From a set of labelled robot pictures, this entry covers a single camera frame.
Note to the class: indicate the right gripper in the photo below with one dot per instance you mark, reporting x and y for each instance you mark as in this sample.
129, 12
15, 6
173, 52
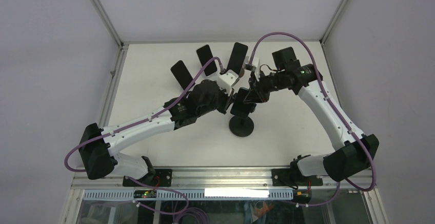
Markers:
256, 93

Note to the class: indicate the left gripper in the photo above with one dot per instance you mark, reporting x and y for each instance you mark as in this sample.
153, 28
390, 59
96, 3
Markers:
225, 100

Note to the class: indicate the black phone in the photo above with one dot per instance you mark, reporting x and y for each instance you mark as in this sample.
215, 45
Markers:
181, 74
204, 54
239, 108
237, 57

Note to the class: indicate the black tall clamp stand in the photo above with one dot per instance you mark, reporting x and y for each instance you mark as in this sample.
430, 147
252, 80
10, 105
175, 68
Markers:
241, 126

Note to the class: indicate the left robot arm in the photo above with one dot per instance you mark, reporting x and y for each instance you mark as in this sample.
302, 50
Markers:
100, 148

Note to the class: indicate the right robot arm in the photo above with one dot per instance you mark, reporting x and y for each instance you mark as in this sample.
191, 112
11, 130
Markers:
353, 148

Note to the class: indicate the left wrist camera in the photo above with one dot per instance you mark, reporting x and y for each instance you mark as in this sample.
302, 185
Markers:
227, 81

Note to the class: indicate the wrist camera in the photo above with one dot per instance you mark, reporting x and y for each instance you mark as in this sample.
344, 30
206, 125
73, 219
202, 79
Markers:
227, 81
253, 66

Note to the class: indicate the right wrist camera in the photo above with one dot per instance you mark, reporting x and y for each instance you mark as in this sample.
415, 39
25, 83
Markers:
253, 66

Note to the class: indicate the aluminium frame rail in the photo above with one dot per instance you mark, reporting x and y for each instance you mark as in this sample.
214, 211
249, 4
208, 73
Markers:
195, 178

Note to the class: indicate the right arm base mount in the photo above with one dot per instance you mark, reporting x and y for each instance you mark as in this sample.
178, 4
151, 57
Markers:
289, 177

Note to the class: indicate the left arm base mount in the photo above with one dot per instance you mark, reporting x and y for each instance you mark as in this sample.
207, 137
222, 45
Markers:
153, 178

